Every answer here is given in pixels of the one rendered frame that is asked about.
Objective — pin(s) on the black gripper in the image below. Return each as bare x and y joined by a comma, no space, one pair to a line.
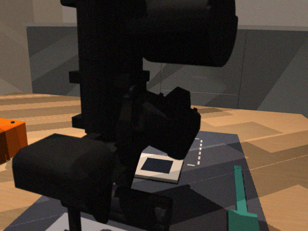
83,170

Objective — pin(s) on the beige square tile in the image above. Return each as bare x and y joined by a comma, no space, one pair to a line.
158,167

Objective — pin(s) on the dark grey mat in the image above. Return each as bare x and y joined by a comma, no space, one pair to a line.
201,198

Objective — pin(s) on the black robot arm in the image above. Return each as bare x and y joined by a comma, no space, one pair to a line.
192,32

